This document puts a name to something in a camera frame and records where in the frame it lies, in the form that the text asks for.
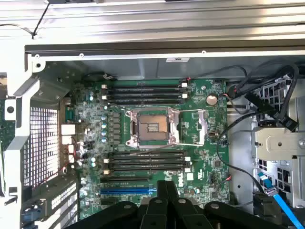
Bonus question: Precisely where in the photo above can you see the metal disk bay with bracket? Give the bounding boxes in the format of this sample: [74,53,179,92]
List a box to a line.
[252,78,305,206]

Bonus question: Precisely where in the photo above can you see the green Dell motherboard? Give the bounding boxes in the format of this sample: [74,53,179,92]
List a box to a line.
[71,78,231,220]

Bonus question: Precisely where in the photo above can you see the thin black tied cable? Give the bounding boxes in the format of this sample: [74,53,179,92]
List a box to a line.
[30,0,51,40]

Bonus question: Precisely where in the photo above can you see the thick black disk power wire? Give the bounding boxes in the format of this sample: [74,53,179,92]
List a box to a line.
[226,59,301,133]

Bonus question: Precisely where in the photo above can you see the blue expansion slot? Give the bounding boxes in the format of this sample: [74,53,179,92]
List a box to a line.
[100,187,157,195]

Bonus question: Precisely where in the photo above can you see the metal socket locking lever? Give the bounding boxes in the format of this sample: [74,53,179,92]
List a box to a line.
[177,108,208,114]
[166,142,205,147]

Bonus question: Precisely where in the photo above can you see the red black twisted wire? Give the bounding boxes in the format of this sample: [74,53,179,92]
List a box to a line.
[32,137,81,189]

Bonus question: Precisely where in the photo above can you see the metal socket cover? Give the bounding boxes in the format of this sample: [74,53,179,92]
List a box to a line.
[196,109,209,146]

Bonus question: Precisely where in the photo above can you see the silver rear port stack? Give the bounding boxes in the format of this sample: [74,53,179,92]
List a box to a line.
[61,124,77,169]

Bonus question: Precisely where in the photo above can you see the silver coin cell battery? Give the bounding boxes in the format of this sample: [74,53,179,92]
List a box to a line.
[206,94,219,106]

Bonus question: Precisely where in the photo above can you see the black power connector chain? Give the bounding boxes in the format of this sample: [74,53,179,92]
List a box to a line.
[252,193,286,229]

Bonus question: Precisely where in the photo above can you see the black looping wire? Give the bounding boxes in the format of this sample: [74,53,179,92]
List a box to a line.
[215,112,265,194]

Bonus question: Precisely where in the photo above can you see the RAM slot with black latches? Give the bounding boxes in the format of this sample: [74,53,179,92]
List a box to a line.
[101,89,189,95]
[104,161,193,168]
[104,98,185,105]
[107,150,189,157]

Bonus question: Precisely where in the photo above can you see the RAM slot with white latches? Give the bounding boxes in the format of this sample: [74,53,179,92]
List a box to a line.
[104,167,191,174]
[104,155,191,163]
[101,83,189,90]
[101,94,189,100]

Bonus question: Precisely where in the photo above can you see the thin black fan wire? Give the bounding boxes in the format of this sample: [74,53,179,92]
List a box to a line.
[184,65,248,83]

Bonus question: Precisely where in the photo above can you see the metal CPU socket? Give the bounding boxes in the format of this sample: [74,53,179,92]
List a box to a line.
[125,108,181,148]

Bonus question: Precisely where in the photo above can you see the open metal PC case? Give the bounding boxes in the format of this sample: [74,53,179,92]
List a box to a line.
[0,44,305,229]

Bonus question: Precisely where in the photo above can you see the blue flat SATA wire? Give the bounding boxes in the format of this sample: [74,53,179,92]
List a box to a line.
[258,175,305,229]

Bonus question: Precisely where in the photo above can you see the long black expansion slot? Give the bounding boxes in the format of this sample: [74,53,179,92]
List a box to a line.
[100,176,155,184]

